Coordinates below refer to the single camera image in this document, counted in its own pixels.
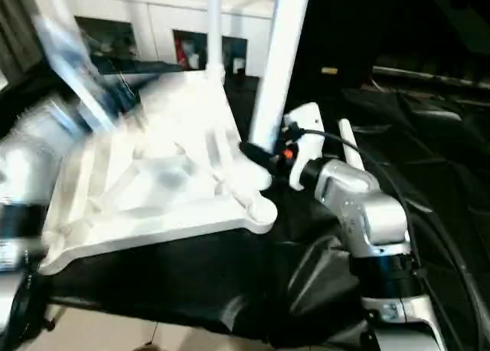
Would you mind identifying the white glass-door cabinet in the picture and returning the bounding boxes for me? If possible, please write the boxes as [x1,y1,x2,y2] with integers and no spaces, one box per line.
[49,0,277,78]

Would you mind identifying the grey curtain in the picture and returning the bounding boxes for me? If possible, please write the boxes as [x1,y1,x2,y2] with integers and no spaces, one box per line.
[0,0,47,88]

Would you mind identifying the black plastic mat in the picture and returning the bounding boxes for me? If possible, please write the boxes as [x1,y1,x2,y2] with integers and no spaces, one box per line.
[0,57,490,351]

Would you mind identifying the white plastic table top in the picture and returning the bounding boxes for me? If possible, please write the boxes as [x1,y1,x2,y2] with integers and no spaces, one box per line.
[38,69,279,278]

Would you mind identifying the red packet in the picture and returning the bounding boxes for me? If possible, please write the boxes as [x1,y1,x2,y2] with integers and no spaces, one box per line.
[175,38,188,65]

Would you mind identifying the black speaker box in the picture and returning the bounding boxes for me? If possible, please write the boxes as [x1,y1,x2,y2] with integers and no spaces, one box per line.
[290,0,379,86]

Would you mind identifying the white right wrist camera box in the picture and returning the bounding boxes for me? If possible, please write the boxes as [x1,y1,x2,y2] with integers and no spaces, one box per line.
[283,101,326,192]

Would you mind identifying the black television edge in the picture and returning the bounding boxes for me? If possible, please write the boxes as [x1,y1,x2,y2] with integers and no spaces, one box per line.
[373,64,490,88]

